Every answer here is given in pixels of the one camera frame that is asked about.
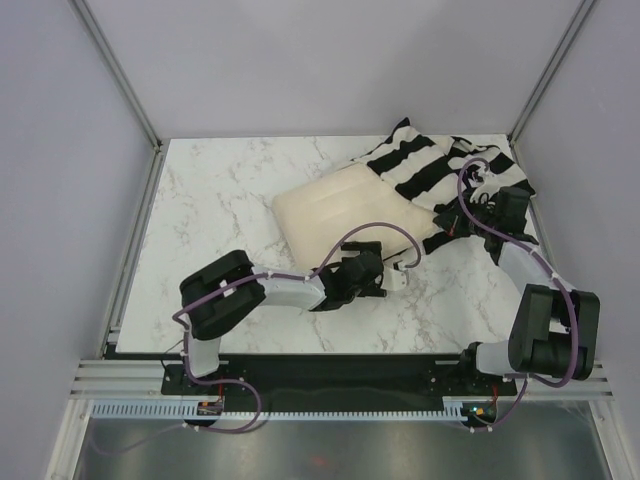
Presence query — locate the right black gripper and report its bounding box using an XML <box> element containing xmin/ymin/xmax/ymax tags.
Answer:
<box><xmin>433</xmin><ymin>193</ymin><xmax>498</xmax><ymax>238</ymax></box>

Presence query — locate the black white striped pillowcase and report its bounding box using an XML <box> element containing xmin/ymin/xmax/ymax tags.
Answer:
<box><xmin>349</xmin><ymin>117</ymin><xmax>539</xmax><ymax>256</ymax></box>

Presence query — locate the cream pillow with bear print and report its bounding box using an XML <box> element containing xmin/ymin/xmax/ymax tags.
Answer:
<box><xmin>272</xmin><ymin>164</ymin><xmax>437</xmax><ymax>270</ymax></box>

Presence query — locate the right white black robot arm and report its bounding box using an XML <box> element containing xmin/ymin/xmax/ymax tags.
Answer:
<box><xmin>434</xmin><ymin>187</ymin><xmax>600</xmax><ymax>394</ymax></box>

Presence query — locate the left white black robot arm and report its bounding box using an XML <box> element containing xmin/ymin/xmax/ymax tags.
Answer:
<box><xmin>174</xmin><ymin>241</ymin><xmax>386</xmax><ymax>395</ymax></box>

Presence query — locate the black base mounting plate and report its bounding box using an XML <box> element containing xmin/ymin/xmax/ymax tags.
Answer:
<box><xmin>161</xmin><ymin>354</ymin><xmax>517</xmax><ymax>412</ymax></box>

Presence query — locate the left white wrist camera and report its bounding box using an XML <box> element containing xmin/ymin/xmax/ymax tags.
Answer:
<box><xmin>381</xmin><ymin>261</ymin><xmax>408</xmax><ymax>292</ymax></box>

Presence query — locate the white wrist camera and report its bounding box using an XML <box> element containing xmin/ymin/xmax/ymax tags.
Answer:
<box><xmin>470</xmin><ymin>169</ymin><xmax>500</xmax><ymax>196</ymax></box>
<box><xmin>381</xmin><ymin>261</ymin><xmax>408</xmax><ymax>292</ymax></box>

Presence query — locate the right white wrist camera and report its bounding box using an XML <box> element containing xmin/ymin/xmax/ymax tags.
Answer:
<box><xmin>470</xmin><ymin>169</ymin><xmax>500</xmax><ymax>196</ymax></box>

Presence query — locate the right aluminium frame post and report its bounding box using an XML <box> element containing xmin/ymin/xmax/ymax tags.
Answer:
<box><xmin>507</xmin><ymin>0</ymin><xmax>599</xmax><ymax>147</ymax></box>

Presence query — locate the aluminium frame post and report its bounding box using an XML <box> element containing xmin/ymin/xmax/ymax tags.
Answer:
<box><xmin>69</xmin><ymin>0</ymin><xmax>166</xmax><ymax>174</ymax></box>
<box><xmin>507</xmin><ymin>0</ymin><xmax>599</xmax><ymax>147</ymax></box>

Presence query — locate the left aluminium frame post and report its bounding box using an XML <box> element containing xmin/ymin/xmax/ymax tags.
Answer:
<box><xmin>69</xmin><ymin>0</ymin><xmax>166</xmax><ymax>174</ymax></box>

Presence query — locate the aluminium extrusion rail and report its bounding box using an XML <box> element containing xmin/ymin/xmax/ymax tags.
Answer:
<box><xmin>70</xmin><ymin>360</ymin><xmax>614</xmax><ymax>402</ymax></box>

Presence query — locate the white slotted cable duct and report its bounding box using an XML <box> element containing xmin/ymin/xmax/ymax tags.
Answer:
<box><xmin>90</xmin><ymin>397</ymin><xmax>471</xmax><ymax>422</ymax></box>

